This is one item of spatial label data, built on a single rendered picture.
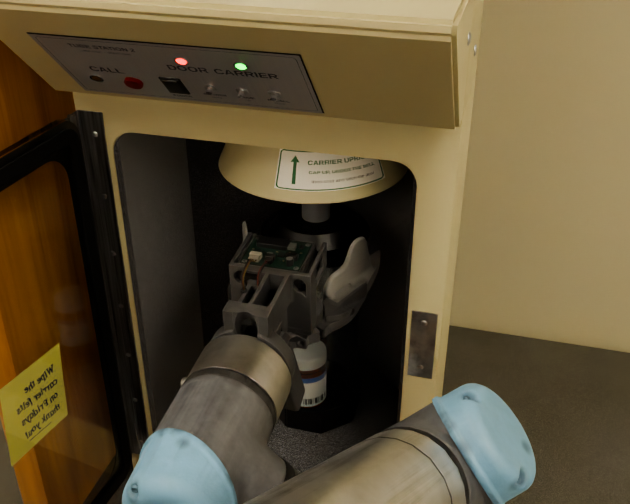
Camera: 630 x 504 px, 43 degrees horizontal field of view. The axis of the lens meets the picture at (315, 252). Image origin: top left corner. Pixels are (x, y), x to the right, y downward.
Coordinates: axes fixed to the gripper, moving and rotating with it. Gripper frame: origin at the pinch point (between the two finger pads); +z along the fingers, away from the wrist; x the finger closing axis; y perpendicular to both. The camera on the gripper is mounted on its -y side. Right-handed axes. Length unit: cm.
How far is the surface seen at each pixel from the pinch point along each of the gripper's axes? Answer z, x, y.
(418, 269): -9.7, -11.6, 6.5
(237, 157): -5.3, 5.4, 12.5
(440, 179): -9.3, -12.7, 14.8
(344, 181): -6.3, -4.5, 12.0
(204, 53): -17.5, 2.2, 26.5
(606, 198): 32.6, -30.1, -8.0
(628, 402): 17.6, -36.1, -28.7
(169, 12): -20.1, 3.1, 29.9
